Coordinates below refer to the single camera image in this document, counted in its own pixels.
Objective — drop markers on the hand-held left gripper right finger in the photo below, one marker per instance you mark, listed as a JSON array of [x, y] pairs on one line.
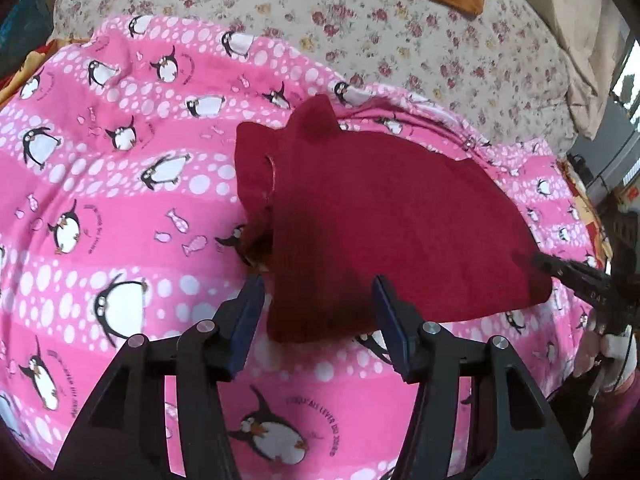
[[390, 320]]

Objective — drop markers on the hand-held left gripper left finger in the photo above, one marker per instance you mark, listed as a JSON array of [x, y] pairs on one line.
[[245, 320]]

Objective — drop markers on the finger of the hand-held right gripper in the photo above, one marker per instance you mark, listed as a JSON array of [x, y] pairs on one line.
[[570, 272]]

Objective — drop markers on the maroon fleece garment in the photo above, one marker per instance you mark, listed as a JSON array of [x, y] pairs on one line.
[[380, 210]]

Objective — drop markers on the person's right forearm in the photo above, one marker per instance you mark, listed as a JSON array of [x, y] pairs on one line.
[[622, 420]]

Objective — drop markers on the person's right hand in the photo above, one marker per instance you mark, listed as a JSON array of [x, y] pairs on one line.
[[612, 360]]

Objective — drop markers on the yellow red printed cloth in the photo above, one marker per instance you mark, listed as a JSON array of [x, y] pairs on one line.
[[592, 215]]

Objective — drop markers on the pink penguin print blanket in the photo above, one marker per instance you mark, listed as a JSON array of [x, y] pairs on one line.
[[125, 240]]

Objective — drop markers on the beige pillow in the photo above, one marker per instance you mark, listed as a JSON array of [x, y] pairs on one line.
[[575, 35]]

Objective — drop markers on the floral bedsheet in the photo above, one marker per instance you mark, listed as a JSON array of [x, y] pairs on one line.
[[350, 35]]

